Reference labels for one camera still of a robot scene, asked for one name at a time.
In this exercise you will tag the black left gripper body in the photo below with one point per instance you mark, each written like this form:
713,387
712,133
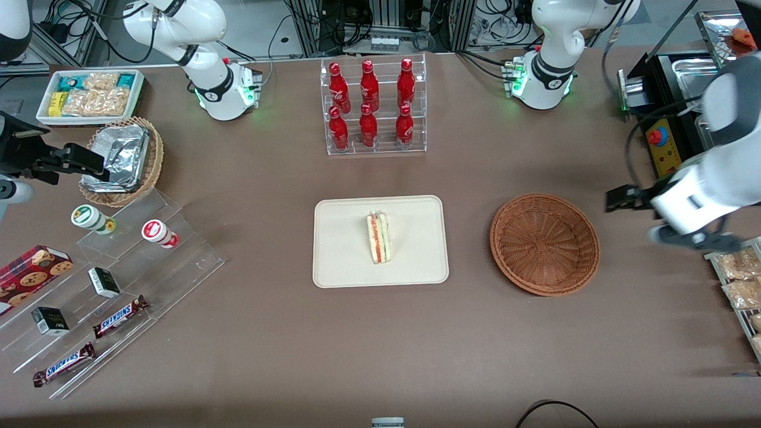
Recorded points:
646,194

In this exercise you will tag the triangle sandwich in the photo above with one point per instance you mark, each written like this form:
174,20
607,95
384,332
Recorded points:
379,238

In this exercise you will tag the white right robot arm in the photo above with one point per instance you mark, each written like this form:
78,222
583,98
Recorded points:
202,24

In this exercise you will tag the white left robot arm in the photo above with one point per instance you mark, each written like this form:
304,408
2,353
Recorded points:
559,35

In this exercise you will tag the white rectangular snack tray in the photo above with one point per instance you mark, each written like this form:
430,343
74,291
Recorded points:
44,116

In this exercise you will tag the light wicker basket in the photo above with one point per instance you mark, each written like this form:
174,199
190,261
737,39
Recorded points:
156,160

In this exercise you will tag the brown wicker basket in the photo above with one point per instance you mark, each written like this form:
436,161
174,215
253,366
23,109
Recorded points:
547,249

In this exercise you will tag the cream plastic tray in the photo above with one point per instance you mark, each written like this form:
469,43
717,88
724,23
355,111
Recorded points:
345,244

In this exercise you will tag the aluminium foil container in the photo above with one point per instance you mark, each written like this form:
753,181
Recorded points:
101,185
122,151

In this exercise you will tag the green lid snack cup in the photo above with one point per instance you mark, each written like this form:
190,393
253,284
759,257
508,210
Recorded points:
89,217

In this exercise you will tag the black hot food warmer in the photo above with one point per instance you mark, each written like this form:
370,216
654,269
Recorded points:
666,151

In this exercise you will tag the large rice cracker bag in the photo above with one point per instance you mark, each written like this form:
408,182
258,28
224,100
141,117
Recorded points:
95,102

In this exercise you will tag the yellow snack pack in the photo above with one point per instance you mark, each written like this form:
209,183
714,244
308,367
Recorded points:
56,104

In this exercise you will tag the teal snack pack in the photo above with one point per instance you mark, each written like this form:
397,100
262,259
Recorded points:
126,81
70,83

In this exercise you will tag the small rice cracker bag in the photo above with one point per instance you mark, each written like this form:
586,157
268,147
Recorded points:
101,81

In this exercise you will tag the red lid snack cup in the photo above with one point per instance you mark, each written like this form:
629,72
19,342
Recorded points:
157,232

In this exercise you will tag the steel warmer pan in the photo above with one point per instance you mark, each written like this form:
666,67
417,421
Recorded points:
689,74
701,128

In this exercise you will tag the small black box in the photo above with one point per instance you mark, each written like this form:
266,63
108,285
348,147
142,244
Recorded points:
104,282
50,321

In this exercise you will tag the red tartan cookie box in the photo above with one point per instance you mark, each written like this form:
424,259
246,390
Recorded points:
30,276

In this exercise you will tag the clear fried snack bag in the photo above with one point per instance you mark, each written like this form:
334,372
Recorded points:
756,322
743,294
757,345
737,264

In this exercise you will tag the clear acrylic stepped display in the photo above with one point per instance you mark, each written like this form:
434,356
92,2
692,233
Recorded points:
178,267

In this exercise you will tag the Snickers chocolate bar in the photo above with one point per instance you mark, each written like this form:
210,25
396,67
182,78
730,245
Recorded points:
64,364
119,317

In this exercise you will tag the red sausage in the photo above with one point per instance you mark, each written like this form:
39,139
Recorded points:
746,35

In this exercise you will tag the red cola bottle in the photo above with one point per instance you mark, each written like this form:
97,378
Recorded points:
368,128
406,80
337,83
404,128
368,83
339,131

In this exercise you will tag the clear acrylic bottle rack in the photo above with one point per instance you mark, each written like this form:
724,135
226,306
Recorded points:
383,148

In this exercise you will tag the white power strip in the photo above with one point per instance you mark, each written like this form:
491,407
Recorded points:
384,44

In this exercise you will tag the small grey device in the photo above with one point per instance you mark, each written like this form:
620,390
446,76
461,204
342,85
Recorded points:
387,422

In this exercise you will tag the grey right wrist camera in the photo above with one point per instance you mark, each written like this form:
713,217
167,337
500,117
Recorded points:
15,191

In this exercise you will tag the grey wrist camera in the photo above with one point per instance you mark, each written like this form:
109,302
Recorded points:
15,191
695,239

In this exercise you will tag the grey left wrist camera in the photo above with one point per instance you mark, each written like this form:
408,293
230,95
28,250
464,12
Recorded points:
695,239

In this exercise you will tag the aluminium frame rack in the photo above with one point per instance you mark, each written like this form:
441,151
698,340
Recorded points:
380,18

